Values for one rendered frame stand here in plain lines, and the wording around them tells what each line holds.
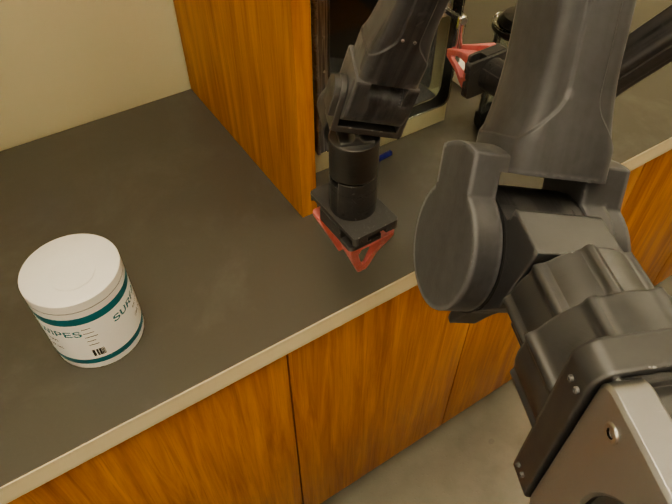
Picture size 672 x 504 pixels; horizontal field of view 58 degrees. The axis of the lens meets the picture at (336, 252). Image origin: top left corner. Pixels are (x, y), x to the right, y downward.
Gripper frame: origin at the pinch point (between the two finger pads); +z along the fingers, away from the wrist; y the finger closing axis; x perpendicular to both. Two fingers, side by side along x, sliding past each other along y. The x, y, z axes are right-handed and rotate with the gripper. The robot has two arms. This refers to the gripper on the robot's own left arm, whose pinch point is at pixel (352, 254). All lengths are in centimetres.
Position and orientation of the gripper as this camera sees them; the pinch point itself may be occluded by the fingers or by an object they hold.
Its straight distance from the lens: 80.7
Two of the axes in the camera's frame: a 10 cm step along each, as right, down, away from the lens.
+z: 0.1, 6.7, 7.4
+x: -8.4, 4.1, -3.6
